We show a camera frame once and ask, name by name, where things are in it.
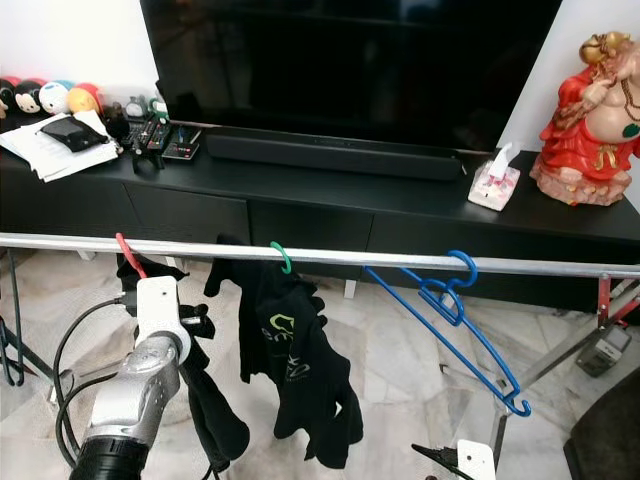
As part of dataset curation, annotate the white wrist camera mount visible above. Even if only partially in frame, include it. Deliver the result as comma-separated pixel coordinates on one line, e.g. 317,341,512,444
456,439,497,480
134,276,184,342

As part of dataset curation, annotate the green plastic hanger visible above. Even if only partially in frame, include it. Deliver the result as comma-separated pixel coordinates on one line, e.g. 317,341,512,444
268,240,294,275

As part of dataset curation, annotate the red plastic hanger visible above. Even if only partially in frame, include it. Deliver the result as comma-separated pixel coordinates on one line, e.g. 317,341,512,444
114,232,151,282

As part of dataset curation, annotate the black wallet pouch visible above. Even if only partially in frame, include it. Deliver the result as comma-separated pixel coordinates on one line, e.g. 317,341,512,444
39,114,110,154

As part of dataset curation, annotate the red robed laughing figurine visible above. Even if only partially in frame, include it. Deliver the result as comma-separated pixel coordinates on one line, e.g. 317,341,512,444
529,31,640,208

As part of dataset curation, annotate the blue plastic hanger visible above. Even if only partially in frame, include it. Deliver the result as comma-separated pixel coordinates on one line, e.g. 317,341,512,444
365,249,533,418

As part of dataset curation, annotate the black red-bow plush toy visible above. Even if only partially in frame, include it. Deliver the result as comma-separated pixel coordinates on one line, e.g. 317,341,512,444
0,77,23,113

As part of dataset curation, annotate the green white small gadget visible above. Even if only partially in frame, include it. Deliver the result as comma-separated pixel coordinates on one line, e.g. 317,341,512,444
147,94,170,124

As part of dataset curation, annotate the white pink tissue box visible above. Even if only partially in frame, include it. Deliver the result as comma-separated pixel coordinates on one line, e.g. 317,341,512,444
467,142,523,212

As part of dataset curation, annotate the black remote control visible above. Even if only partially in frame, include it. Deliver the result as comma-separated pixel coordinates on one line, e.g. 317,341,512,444
133,120,155,154
149,122,171,155

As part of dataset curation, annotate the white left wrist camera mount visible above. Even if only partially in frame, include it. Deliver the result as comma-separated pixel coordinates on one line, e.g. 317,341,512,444
134,276,184,342

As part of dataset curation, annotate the dark wire hanger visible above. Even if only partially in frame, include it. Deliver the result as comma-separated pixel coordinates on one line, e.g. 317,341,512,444
0,250,29,388

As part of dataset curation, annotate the white paper stack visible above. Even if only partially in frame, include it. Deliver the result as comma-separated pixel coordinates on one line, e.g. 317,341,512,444
1,109,122,184

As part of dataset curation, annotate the orange pink plush toy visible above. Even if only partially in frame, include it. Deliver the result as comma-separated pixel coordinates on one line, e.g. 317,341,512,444
66,82,104,116

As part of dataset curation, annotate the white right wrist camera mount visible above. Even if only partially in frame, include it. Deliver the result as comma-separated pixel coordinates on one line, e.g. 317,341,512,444
456,439,497,480

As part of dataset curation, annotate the grey floor power box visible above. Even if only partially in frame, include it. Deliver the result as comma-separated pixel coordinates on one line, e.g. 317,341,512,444
577,323,634,380

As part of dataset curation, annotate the black television console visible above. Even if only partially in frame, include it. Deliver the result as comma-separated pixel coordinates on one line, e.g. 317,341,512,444
0,120,640,313

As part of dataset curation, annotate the black soundbar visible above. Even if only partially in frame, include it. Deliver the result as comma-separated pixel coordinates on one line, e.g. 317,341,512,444
204,129,465,183

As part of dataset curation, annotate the white blue plush toy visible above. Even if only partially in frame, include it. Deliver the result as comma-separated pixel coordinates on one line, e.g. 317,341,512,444
40,80,74,116

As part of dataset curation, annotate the small round desk clock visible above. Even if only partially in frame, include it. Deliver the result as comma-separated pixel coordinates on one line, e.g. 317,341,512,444
124,94,149,120

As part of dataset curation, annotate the black flat screen television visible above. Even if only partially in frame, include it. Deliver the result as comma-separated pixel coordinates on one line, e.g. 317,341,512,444
141,0,565,152

